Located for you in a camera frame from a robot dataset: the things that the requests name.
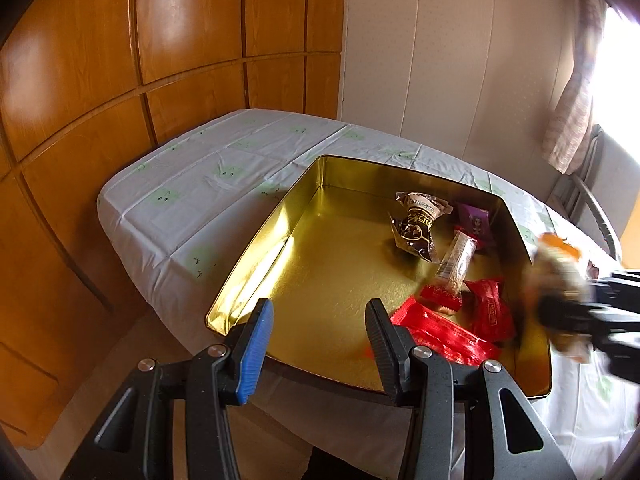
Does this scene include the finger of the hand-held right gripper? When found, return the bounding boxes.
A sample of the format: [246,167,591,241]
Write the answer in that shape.
[585,270,640,295]
[534,294,618,336]

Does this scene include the white printed tablecloth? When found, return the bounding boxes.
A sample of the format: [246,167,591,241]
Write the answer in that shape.
[96,108,632,466]

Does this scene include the purple snack packet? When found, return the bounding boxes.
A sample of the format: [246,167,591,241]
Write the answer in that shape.
[454,201,494,250]

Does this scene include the long red snack packet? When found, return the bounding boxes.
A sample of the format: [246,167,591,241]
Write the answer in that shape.
[389,295,502,367]

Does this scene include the clear yellow snack packet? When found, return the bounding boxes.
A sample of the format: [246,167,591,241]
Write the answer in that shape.
[519,232,597,363]

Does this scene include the grey yellow blue armchair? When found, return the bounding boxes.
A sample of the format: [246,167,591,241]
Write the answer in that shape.
[547,124,627,263]

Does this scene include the red gold snack packet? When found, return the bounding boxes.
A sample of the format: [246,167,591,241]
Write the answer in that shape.
[464,276,517,345]

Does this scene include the maroon tin box gold inside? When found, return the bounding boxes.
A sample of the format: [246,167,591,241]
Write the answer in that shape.
[205,154,552,401]

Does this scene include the dark brown snack packet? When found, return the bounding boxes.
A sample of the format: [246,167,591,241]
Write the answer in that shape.
[389,191,454,262]

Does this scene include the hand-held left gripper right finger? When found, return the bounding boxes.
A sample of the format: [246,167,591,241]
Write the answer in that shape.
[364,298,577,480]

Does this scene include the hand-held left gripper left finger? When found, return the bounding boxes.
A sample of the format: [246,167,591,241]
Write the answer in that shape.
[60,297,276,480]

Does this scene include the wooden wardrobe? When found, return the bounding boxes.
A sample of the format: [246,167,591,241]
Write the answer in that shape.
[0,0,349,453]

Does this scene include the cereal bar red ends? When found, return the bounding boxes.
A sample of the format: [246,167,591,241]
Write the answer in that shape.
[421,229,482,313]

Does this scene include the pink patterned curtain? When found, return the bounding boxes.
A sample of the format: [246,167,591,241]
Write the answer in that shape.
[539,0,608,175]

